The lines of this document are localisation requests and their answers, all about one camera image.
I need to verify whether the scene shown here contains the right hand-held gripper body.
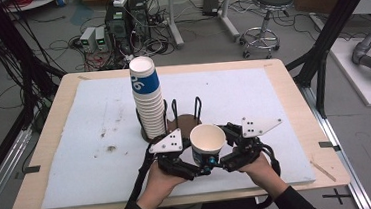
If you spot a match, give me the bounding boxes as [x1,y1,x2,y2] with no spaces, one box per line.
[221,114,287,174]

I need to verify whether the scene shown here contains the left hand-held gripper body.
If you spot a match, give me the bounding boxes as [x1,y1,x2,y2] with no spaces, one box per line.
[146,126,197,183]

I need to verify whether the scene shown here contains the blue banded paper cup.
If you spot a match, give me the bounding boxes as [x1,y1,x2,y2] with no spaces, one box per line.
[188,121,229,168]

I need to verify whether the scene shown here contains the black wire cup holder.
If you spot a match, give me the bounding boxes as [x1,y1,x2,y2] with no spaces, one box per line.
[135,95,205,146]

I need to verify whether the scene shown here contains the stack of white paper cups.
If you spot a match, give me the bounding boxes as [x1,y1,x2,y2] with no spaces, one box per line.
[128,54,170,143]

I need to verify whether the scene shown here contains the person's left hand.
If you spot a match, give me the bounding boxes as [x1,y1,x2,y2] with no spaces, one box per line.
[133,158,192,209]

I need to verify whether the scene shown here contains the person's right hand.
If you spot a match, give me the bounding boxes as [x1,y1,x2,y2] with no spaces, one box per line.
[237,151,290,203]

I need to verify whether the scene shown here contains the dark tape piece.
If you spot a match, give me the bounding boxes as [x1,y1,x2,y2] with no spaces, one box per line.
[22,164,42,175]
[318,139,343,153]

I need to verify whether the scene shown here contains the white foam mat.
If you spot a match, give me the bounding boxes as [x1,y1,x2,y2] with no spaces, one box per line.
[30,62,318,209]

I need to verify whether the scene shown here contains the tan tape strip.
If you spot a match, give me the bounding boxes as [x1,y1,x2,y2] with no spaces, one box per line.
[309,158,337,185]

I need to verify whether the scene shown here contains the black cross tape mark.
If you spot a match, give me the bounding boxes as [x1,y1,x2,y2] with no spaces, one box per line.
[322,186,353,207]

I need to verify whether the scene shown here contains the white platform board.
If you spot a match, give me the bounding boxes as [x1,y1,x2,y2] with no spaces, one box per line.
[328,35,371,113]

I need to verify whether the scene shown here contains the white table leg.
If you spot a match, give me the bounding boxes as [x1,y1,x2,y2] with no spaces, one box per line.
[164,0,186,51]
[217,0,242,44]

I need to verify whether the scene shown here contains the grey bench power supply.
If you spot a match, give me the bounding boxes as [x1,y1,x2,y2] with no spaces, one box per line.
[94,25,110,53]
[78,25,99,54]

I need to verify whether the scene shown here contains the black computer tower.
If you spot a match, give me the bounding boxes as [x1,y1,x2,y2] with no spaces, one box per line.
[128,0,152,44]
[103,2,134,56]

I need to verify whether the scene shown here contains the black box on floor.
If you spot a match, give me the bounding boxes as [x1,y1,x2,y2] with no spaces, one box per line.
[200,0,222,18]

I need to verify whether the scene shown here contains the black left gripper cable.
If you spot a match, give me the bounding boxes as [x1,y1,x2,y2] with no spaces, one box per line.
[119,141,165,209]

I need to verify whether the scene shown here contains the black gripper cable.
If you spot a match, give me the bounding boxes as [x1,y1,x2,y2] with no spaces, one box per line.
[119,141,165,209]
[251,141,286,209]

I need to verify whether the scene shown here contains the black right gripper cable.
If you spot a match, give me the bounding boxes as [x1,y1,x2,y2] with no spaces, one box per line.
[251,141,286,209]

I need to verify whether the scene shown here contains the tangle of floor cables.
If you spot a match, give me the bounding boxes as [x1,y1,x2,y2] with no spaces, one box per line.
[45,0,179,75]

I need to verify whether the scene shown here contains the black frame post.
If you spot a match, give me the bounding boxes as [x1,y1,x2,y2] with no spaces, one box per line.
[280,0,371,121]

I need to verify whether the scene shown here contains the black frame with cables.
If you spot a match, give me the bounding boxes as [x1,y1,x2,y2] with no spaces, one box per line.
[0,0,70,133]

